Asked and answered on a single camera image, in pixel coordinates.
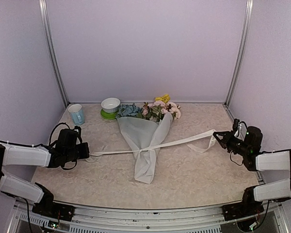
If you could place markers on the pink fake flower bunch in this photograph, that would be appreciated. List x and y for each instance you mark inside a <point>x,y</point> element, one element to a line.
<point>157,110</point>

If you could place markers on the white ceramic bowl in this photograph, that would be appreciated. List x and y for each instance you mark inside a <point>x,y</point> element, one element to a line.
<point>110,105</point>

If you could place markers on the right aluminium frame post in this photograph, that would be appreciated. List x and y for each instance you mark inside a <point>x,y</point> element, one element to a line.
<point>241,51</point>

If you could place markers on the front aluminium rail base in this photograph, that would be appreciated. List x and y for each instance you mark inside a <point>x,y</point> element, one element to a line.
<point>118,212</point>

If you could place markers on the left aluminium frame post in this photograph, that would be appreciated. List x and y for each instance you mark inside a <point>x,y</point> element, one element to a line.
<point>51,50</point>

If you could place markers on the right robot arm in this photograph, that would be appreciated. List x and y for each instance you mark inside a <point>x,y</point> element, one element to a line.
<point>255,160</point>

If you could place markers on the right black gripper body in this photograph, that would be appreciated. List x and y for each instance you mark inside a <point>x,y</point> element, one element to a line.
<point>231,144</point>

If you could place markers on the cream printed ribbon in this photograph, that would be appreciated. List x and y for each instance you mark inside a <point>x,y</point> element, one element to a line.
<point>187,141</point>

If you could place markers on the green plate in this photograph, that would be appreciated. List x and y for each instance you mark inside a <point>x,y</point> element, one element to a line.
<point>109,116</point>

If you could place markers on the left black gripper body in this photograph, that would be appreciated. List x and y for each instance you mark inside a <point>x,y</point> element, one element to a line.
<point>83,154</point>

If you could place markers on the yellow fake flower stem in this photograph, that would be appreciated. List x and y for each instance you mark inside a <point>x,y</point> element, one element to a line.
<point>165,98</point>

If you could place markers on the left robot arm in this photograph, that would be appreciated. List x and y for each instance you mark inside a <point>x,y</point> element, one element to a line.
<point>68,147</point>

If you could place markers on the aluminium frame post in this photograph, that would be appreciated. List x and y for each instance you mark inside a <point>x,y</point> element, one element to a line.
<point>241,51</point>
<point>51,50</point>

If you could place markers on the light blue mug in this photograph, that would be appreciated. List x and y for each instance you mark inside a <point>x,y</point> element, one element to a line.
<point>77,114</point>

